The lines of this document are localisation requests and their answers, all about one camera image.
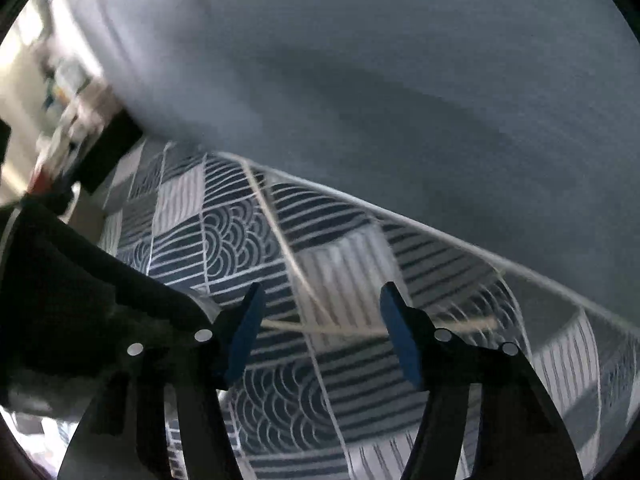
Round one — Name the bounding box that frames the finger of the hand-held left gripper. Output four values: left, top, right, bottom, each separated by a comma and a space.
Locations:
114, 259, 215, 335

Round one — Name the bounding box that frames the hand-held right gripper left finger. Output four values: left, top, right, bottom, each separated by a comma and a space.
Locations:
57, 281, 267, 480

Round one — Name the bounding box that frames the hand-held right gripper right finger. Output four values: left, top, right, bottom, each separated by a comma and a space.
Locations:
379, 281, 584, 480

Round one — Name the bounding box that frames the cream chopstick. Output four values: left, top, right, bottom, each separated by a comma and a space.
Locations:
242, 159, 333, 333
260, 312, 501, 337

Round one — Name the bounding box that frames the navy white patterned blanket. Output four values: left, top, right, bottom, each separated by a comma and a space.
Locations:
65, 135, 632, 480

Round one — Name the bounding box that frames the red object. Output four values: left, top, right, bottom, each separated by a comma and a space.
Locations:
27, 160, 53, 196

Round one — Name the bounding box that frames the blurred clutter of bottles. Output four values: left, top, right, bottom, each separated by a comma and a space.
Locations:
30, 35, 118, 176

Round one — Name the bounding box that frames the grey upholstered headboard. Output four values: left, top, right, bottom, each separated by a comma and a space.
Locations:
45, 0, 640, 343

